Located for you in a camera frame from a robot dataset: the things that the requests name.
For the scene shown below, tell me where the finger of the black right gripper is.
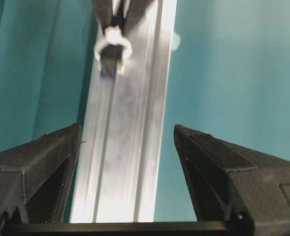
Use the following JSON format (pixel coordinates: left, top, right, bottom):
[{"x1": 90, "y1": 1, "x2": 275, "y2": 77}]
[
  {"x1": 123, "y1": 0, "x2": 154, "y2": 29},
  {"x1": 92, "y1": 0, "x2": 113, "y2": 27}
]

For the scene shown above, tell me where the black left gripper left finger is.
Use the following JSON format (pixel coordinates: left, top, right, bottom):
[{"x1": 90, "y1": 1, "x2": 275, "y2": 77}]
[{"x1": 0, "y1": 123, "x2": 82, "y2": 224}]

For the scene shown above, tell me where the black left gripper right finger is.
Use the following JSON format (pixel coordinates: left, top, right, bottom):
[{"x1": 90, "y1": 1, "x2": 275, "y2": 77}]
[{"x1": 174, "y1": 124, "x2": 290, "y2": 236}]

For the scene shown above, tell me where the black USB cable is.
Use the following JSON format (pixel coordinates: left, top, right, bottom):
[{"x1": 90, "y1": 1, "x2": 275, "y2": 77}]
[{"x1": 99, "y1": 45, "x2": 122, "y2": 81}]

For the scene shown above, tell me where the white left cable ring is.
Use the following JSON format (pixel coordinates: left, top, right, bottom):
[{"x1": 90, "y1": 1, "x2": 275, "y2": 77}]
[{"x1": 93, "y1": 26, "x2": 133, "y2": 74}]

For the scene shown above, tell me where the aluminium extrusion rail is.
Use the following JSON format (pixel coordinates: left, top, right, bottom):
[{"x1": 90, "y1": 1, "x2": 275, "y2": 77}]
[{"x1": 70, "y1": 0, "x2": 177, "y2": 223}]

